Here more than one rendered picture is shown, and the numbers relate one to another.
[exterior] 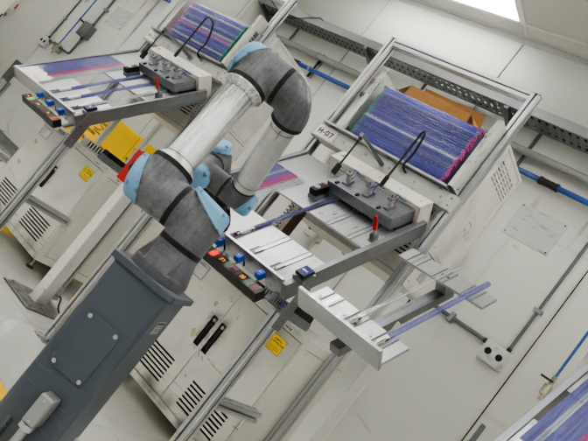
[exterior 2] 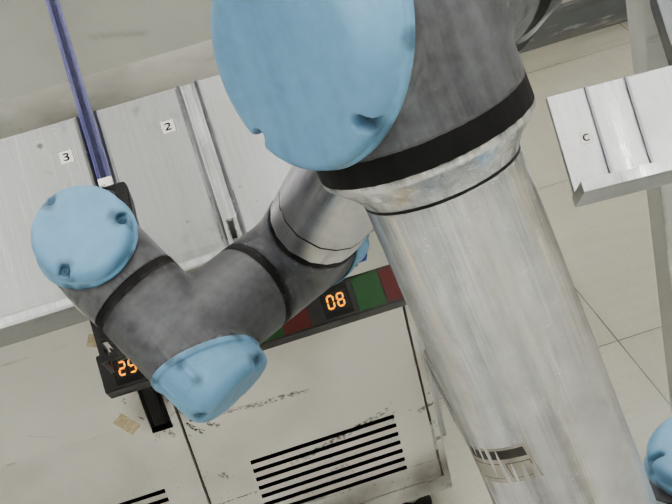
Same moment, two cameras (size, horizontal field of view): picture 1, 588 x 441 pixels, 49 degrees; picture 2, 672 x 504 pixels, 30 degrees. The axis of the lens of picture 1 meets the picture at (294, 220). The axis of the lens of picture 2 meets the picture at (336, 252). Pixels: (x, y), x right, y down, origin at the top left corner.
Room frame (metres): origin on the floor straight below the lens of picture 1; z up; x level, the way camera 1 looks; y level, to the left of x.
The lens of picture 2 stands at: (1.28, 0.74, 1.33)
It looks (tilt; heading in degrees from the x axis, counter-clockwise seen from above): 29 degrees down; 317
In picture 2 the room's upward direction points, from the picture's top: 15 degrees counter-clockwise
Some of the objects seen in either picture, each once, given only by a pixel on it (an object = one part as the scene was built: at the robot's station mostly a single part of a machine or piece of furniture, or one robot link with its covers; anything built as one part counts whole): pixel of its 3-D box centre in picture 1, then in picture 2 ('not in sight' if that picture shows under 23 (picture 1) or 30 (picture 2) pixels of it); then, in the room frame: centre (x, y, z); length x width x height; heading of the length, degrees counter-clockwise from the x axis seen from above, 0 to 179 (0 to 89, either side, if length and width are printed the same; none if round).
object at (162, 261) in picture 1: (169, 260); not in sight; (1.58, 0.18, 0.60); 0.15 x 0.15 x 0.10
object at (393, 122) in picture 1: (416, 137); not in sight; (2.63, -0.19, 1.52); 0.51 x 0.13 x 0.27; 53
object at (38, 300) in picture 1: (94, 230); not in sight; (2.82, 0.64, 0.39); 0.24 x 0.24 x 0.78; 53
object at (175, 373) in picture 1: (239, 371); (161, 316); (2.76, -0.21, 0.31); 0.70 x 0.65 x 0.62; 53
